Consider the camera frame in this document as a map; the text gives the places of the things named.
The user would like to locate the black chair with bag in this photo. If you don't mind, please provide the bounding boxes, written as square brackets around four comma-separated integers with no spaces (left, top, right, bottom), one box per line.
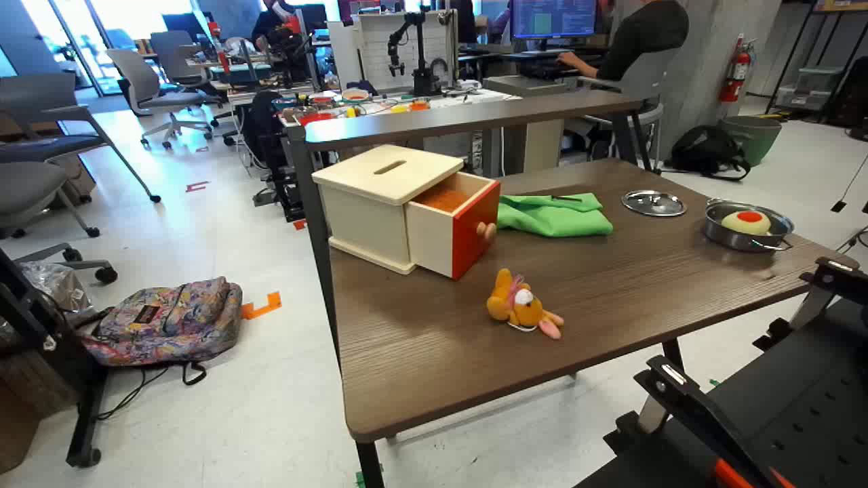
[236,89,308,226]

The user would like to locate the silver pot lid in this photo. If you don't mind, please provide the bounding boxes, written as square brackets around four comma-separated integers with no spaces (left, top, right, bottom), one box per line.
[621,187,690,222]

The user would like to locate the grey chair with person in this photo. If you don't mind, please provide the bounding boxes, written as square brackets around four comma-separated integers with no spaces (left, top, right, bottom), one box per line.
[579,47,685,173]

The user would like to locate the colourful patterned backpack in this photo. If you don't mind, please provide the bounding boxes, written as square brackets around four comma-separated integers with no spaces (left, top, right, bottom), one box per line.
[80,274,248,389]

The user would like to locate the black backpack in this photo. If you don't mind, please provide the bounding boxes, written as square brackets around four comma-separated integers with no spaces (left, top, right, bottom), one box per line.
[667,122,755,184]

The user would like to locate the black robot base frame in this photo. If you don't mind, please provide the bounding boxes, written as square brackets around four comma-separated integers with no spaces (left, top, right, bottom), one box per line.
[576,255,868,488]

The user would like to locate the green bin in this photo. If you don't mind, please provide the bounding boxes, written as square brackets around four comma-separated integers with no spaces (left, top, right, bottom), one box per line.
[723,111,786,172]

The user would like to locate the large grey office chair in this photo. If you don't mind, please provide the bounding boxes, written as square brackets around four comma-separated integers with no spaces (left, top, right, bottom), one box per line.
[0,72,165,289]

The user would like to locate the red fire extinguisher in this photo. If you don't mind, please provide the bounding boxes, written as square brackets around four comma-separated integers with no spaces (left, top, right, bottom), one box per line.
[717,36,758,122]

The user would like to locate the green cloth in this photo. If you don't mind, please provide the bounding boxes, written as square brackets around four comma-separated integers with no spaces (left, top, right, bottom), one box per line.
[495,191,617,243]

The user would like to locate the orange front wooden drawer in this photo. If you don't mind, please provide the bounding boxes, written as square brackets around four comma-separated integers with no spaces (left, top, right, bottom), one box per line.
[404,172,506,283]

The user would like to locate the yellow and red toy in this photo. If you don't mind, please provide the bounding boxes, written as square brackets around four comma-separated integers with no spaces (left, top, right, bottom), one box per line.
[719,207,777,238]

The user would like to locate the computer monitor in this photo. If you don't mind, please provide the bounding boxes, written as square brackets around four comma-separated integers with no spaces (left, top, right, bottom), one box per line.
[508,0,599,47]

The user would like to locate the black metal stand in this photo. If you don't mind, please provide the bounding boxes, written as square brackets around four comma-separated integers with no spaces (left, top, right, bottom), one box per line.
[0,247,114,473]

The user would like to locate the seated person in black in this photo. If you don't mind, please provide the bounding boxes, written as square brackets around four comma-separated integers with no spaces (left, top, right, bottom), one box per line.
[556,0,691,85]

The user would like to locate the white panel board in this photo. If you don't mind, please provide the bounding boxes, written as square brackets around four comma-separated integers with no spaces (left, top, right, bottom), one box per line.
[358,9,462,96]

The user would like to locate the orange plush animal toy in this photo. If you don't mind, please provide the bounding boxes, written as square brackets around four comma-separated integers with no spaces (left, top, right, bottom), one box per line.
[484,266,567,346]

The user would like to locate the grey desk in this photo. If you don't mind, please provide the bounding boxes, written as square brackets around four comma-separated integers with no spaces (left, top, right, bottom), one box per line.
[286,88,654,238]

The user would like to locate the cream wooden slot box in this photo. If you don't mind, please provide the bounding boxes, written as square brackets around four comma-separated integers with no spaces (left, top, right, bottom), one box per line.
[310,145,468,278]

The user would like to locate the silver pot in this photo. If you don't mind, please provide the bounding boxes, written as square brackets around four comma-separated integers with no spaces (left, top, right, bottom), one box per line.
[701,198,797,255]

